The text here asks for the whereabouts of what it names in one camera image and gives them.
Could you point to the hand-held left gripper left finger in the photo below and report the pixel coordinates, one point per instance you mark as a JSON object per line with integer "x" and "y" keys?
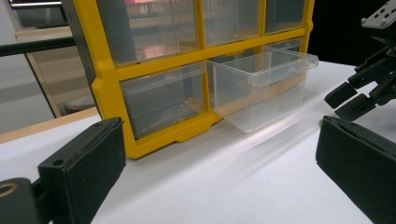
{"x": 84, "y": 168}

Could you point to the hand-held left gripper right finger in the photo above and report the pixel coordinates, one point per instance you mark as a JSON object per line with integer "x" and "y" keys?
{"x": 361, "y": 168}

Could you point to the single clear plastic drawer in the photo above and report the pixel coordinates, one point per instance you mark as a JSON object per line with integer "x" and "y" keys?
{"x": 258, "y": 93}

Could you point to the yellow black drawer organizer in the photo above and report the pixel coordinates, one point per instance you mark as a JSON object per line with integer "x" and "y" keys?
{"x": 109, "y": 84}

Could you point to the black curtain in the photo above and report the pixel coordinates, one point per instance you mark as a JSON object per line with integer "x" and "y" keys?
{"x": 336, "y": 31}

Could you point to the light wooden cabinet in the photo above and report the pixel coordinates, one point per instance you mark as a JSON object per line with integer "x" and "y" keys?
{"x": 56, "y": 77}

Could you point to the set of clear organizer bins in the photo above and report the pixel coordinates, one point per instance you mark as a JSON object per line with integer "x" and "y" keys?
{"x": 162, "y": 96}

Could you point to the black horizontal frame bar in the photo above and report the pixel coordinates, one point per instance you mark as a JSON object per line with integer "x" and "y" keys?
{"x": 31, "y": 46}

